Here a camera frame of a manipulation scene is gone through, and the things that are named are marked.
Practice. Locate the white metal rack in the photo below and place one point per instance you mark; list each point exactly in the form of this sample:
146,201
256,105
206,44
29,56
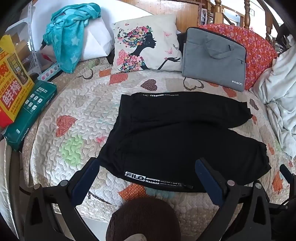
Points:
32,34

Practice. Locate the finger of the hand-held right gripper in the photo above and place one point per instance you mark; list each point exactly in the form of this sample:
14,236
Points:
286,172

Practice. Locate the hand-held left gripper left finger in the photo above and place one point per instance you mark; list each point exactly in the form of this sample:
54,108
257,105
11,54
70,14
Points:
85,177

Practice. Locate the yellow red paper bag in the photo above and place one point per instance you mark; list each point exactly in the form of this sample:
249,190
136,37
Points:
11,92

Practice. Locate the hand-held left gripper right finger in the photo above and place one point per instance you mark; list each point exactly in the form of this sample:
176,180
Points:
206,177

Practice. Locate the black pants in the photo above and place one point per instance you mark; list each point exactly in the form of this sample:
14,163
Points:
175,129

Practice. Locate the pale grey cloth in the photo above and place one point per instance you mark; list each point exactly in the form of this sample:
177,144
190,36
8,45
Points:
282,92

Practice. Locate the teal star blanket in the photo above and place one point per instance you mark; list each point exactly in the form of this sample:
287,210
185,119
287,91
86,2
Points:
67,39

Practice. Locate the wooden stair railing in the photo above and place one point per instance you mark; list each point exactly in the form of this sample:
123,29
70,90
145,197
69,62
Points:
247,14

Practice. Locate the white quilted mattress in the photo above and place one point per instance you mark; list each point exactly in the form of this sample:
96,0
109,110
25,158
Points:
7,185

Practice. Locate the white pillow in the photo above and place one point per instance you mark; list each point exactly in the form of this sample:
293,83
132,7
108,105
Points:
97,40

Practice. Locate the pastel palette tray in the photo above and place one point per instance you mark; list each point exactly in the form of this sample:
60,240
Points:
49,72

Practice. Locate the heart patterned quilt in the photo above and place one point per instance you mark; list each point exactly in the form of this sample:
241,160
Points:
85,109

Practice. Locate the green carton box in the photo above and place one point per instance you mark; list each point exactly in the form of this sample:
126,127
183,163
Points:
27,115

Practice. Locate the grey laptop bag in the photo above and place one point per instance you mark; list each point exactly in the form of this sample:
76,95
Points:
208,67

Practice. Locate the wooden stair side panel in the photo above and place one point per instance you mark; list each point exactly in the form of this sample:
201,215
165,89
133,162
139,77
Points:
185,14

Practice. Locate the printed butterfly cushion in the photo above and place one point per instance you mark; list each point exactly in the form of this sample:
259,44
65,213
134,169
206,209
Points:
141,44

